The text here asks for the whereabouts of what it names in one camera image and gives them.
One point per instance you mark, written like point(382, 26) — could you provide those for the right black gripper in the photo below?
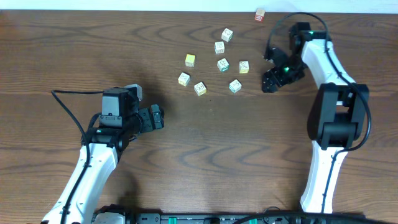
point(279, 80)

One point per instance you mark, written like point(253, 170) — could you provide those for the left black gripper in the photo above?
point(150, 124)

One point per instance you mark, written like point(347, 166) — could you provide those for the yellow sided X block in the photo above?
point(184, 79)

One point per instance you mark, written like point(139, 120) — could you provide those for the green sided picture block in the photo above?
point(235, 86)

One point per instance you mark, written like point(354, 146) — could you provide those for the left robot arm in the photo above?
point(108, 134)

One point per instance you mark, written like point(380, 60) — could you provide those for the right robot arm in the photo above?
point(338, 114)

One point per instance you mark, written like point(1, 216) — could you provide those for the yellow sided picture block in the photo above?
point(243, 67)

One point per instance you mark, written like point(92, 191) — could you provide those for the yellow sided acorn block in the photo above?
point(200, 88)

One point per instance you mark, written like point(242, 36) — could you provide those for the red block at table edge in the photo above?
point(259, 15)

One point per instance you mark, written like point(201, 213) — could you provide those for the white block green side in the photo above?
point(223, 65)

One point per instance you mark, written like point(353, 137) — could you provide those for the white block green picture top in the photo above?
point(227, 35)

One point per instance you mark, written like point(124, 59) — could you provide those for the plain yellow block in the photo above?
point(190, 60)

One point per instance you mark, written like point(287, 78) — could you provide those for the white block red picture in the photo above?
point(219, 47)

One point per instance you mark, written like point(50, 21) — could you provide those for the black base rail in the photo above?
point(236, 218)

